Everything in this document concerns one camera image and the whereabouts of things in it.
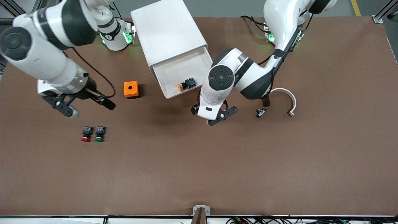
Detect tangled cable bundle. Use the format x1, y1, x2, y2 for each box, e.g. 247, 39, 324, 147
225, 216, 398, 224

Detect cream white drawer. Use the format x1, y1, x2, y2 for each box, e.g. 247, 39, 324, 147
150, 47, 215, 100

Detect orange box with hole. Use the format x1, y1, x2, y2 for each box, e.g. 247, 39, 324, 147
123, 81, 140, 99

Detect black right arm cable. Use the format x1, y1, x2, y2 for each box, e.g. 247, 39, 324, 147
64, 47, 116, 98

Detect yellow push button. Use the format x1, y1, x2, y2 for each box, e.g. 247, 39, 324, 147
178, 77, 196, 92

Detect white drawer cabinet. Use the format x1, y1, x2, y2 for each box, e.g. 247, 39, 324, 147
131, 0, 209, 73

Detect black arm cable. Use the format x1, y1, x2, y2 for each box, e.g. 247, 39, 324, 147
258, 12, 314, 91
64, 47, 116, 98

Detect red push button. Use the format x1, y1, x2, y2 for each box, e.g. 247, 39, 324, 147
81, 126, 94, 142

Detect aluminium frame profile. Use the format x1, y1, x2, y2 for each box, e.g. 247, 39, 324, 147
372, 0, 398, 25
0, 0, 41, 25

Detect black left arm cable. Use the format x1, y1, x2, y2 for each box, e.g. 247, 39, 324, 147
258, 12, 314, 91

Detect black base cable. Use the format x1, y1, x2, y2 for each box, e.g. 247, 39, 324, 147
239, 16, 269, 33

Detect brown table cover mat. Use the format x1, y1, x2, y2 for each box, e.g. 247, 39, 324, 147
0, 16, 398, 217

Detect white curved clamp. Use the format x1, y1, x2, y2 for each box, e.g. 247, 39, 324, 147
270, 88, 297, 117

